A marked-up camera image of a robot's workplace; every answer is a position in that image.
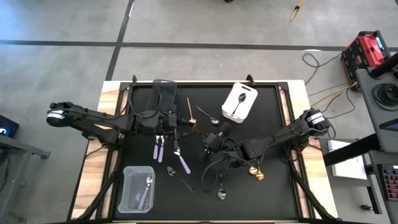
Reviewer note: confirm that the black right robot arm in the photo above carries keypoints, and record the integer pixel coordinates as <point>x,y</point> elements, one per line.
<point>280,133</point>

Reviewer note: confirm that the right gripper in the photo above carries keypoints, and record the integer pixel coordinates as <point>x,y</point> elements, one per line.
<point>214,141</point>

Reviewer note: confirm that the white sheet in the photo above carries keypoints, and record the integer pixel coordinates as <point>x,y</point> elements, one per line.
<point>348,168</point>

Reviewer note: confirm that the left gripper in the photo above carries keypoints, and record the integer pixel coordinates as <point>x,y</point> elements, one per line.
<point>155,121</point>

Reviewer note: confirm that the red black tool box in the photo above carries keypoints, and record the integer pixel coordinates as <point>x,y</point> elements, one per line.
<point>368,46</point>

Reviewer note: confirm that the grey cart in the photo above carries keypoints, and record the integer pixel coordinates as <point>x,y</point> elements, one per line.
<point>365,99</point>

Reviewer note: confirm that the black diagonal bar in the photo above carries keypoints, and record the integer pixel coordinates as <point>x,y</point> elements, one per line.
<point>351,151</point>

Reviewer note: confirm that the grey metal desk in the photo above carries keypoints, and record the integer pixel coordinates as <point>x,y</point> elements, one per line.
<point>18,149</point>

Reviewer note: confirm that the clear plastic container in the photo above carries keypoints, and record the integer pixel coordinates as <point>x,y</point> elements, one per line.
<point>130,186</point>

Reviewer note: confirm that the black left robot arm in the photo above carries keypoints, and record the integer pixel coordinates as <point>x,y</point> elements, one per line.
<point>93,119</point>

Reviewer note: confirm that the small black clamp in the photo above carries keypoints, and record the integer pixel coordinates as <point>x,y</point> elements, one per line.
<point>367,208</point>

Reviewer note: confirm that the black device blue light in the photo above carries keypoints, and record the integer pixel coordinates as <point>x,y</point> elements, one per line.
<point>9,126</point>

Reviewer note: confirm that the black tube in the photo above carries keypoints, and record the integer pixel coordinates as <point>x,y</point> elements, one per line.
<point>384,65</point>

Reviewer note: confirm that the black table mat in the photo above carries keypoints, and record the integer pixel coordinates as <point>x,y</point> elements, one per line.
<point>248,202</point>

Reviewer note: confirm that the black table frame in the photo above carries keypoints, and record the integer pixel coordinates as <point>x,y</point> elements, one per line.
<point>202,83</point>

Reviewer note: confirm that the white plastic bin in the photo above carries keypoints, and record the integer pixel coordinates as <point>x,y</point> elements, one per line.
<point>248,109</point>

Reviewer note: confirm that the dark keyboard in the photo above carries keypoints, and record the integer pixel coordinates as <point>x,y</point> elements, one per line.
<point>391,183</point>

